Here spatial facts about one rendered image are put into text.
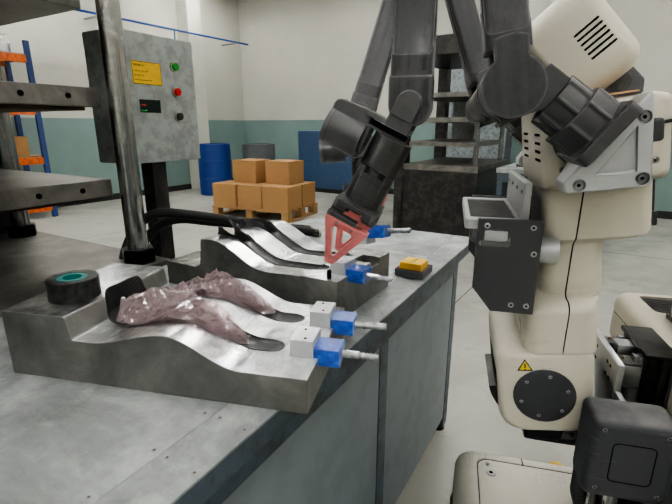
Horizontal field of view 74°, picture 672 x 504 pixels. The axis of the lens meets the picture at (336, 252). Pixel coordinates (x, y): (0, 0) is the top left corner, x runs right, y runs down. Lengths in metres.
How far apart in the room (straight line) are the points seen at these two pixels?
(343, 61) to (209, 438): 8.30
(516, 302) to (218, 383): 0.49
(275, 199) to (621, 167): 5.25
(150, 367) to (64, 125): 7.39
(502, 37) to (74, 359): 0.76
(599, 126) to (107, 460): 0.72
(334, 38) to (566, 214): 8.21
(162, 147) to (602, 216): 1.32
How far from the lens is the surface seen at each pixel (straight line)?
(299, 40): 9.35
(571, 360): 0.89
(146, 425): 0.70
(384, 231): 1.00
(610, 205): 0.85
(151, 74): 1.66
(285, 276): 0.96
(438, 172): 4.98
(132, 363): 0.76
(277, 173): 5.97
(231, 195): 6.15
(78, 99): 1.44
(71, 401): 0.79
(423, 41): 0.65
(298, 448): 0.88
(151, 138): 1.64
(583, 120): 0.64
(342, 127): 0.65
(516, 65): 0.62
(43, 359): 0.86
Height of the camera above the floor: 1.19
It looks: 16 degrees down
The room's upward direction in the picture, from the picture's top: straight up
